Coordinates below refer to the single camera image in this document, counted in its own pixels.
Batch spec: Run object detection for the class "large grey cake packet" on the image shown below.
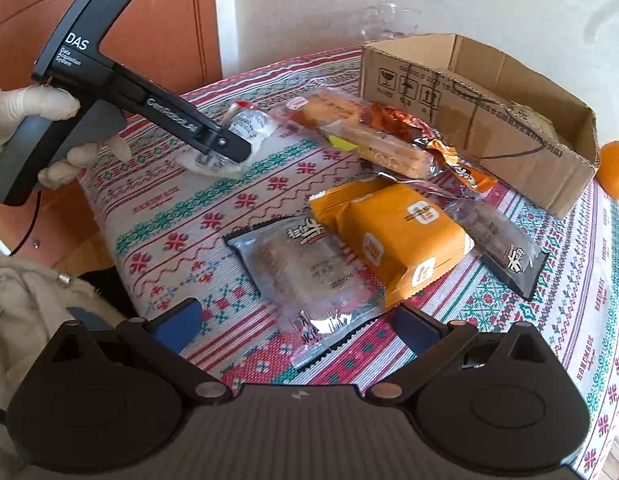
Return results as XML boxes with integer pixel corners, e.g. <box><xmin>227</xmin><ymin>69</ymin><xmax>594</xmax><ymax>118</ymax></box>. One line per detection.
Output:
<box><xmin>226</xmin><ymin>215</ymin><xmax>390</xmax><ymax>371</ymax></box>

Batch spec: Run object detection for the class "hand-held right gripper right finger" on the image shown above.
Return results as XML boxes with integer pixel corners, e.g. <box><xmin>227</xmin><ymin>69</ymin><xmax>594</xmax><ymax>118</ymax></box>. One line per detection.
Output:
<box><xmin>364</xmin><ymin>302</ymin><xmax>565</xmax><ymax>406</ymax></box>

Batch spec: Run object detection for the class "orange foil snack packet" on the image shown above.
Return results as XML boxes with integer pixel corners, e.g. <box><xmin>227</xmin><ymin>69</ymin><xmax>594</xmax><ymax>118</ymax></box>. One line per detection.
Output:
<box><xmin>372</xmin><ymin>102</ymin><xmax>497</xmax><ymax>196</ymax></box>

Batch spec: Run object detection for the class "person's left hand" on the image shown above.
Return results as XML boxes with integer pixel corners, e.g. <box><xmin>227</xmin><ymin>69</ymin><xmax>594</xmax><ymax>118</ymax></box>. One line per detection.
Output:
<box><xmin>0</xmin><ymin>85</ymin><xmax>132</xmax><ymax>190</ymax></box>

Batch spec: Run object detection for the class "small dark grey packet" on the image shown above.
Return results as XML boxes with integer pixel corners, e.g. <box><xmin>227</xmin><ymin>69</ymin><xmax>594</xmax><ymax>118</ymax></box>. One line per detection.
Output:
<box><xmin>449</xmin><ymin>197</ymin><xmax>550</xmax><ymax>301</ymax></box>

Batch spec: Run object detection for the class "wooden door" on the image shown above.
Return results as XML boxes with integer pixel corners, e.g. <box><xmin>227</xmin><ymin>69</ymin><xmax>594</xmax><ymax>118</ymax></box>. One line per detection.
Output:
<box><xmin>0</xmin><ymin>0</ymin><xmax>222</xmax><ymax>111</ymax></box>

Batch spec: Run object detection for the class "black cable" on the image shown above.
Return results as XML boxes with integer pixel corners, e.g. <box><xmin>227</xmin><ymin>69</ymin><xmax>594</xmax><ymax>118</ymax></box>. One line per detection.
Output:
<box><xmin>9</xmin><ymin>187</ymin><xmax>41</xmax><ymax>256</ymax></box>

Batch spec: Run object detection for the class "orange fruit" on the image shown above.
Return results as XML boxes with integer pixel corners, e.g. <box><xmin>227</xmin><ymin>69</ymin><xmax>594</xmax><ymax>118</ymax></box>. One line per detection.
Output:
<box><xmin>597</xmin><ymin>139</ymin><xmax>619</xmax><ymax>196</ymax></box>

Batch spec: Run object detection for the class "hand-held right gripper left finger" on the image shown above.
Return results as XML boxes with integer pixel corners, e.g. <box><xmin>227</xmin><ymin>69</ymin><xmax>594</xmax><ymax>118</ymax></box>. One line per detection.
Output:
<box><xmin>49</xmin><ymin>297</ymin><xmax>235</xmax><ymax>406</ymax></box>

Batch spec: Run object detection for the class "patterned tablecloth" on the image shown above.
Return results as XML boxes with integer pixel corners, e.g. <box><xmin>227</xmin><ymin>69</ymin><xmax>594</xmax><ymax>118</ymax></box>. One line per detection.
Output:
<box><xmin>76</xmin><ymin>45</ymin><xmax>619</xmax><ymax>480</ymax></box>

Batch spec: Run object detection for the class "white clear snack packet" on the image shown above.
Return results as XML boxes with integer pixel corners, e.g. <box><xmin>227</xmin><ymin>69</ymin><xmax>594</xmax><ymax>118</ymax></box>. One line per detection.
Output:
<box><xmin>176</xmin><ymin>100</ymin><xmax>280</xmax><ymax>178</ymax></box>

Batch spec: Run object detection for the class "cardboard box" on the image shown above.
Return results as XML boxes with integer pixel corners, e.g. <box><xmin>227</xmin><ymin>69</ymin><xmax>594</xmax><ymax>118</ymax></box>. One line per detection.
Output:
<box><xmin>359</xmin><ymin>34</ymin><xmax>601</xmax><ymax>218</ymax></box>

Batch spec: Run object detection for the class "clear bread packet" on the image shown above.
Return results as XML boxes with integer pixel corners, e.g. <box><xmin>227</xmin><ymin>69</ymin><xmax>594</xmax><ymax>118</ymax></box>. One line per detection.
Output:
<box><xmin>286</xmin><ymin>87</ymin><xmax>375</xmax><ymax>133</ymax></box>

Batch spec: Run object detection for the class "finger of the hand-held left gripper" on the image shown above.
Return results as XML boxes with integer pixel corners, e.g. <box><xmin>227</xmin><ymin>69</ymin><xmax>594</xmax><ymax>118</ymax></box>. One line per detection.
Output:
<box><xmin>199</xmin><ymin>117</ymin><xmax>253</xmax><ymax>165</ymax></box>

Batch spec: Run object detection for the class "beige jacket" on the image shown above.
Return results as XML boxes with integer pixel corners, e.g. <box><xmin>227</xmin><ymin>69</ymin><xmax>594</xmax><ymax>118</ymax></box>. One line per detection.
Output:
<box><xmin>0</xmin><ymin>250</ymin><xmax>130</xmax><ymax>480</ymax></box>

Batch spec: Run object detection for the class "clear glass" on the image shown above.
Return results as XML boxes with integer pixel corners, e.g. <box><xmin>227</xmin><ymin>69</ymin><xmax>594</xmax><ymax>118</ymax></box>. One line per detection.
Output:
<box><xmin>359</xmin><ymin>2</ymin><xmax>423</xmax><ymax>43</ymax></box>

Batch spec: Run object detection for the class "long pastry packet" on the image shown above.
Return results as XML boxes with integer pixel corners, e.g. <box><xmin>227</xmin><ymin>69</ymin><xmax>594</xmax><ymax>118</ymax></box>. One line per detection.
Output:
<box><xmin>324</xmin><ymin>120</ymin><xmax>435</xmax><ymax>181</ymax></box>

